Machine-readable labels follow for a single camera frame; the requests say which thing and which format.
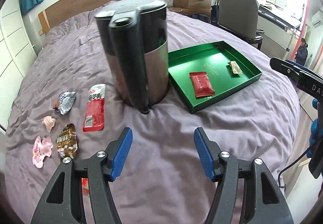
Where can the person in dark jacket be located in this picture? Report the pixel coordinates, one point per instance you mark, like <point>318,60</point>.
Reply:
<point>302,53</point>

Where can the silver blue snack bag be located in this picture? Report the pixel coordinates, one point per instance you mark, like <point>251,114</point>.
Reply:
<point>65,102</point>

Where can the black and copper kettle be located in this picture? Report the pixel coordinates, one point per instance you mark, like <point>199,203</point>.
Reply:
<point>135,40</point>

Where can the long red white snack packet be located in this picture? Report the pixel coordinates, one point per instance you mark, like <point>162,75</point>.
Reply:
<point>94,115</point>

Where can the pink striped small wrapper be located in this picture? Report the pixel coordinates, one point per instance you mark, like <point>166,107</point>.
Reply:
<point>49,123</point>

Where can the brown gold snack bag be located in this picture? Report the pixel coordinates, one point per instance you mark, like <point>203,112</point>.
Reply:
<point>66,142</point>

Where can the white wardrobe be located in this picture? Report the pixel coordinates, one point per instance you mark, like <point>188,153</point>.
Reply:
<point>17,56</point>

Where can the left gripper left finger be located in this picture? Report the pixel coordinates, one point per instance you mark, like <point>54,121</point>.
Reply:
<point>104,167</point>

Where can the pink character snack packet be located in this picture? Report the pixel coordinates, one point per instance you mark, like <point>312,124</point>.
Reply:
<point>42,148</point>

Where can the dark red snack packet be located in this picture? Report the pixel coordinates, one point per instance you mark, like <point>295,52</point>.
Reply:
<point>201,84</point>

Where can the blue gloved right hand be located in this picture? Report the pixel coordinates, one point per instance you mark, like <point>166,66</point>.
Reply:
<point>315,132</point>

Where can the grey office chair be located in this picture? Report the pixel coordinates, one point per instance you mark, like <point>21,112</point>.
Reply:
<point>240,18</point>

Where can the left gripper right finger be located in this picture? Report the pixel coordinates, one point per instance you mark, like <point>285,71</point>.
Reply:
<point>222,168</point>

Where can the small orange red packet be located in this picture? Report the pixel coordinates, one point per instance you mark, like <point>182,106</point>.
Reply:
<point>85,186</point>

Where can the green tray box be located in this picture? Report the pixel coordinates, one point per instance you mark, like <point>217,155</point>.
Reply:
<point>212,58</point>

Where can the small gold snack packet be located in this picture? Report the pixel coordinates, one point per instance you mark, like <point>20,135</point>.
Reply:
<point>235,68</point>

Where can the white desk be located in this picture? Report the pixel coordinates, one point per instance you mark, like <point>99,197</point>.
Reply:
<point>281,31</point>

